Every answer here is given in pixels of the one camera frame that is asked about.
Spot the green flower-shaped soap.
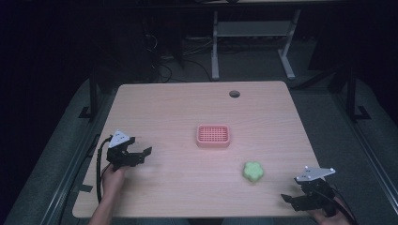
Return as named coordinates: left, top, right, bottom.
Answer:
left=242, top=160, right=265, bottom=184

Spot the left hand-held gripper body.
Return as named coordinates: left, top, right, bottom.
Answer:
left=105, top=128, right=146, bottom=173

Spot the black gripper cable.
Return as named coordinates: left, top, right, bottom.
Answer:
left=322, top=184, right=360, bottom=225
left=95, top=135, right=114, bottom=204

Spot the black metal stand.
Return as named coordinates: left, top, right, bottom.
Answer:
left=344, top=64, right=372, bottom=123
left=78, top=69, right=101, bottom=122

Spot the white metal desk frame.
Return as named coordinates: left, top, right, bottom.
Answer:
left=210, top=8, right=302, bottom=81

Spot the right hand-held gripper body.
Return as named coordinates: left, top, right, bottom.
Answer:
left=293, top=165, right=340, bottom=218

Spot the person's right hand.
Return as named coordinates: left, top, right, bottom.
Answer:
left=307, top=196, right=359, bottom=225

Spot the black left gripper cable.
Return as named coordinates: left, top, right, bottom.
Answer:
left=95, top=135, right=114, bottom=204

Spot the person's left hand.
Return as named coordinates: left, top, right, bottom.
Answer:
left=100, top=164, right=128, bottom=202

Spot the grey metal rail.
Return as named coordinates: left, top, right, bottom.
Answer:
left=330, top=92, right=398, bottom=207
left=39, top=93, right=115, bottom=225

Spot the floor cables bundle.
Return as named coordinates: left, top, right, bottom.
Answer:
left=143, top=31, right=214, bottom=83

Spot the pink soap dish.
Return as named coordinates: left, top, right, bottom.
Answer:
left=195, top=124, right=232, bottom=149

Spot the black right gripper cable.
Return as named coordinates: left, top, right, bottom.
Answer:
left=322, top=184, right=360, bottom=225

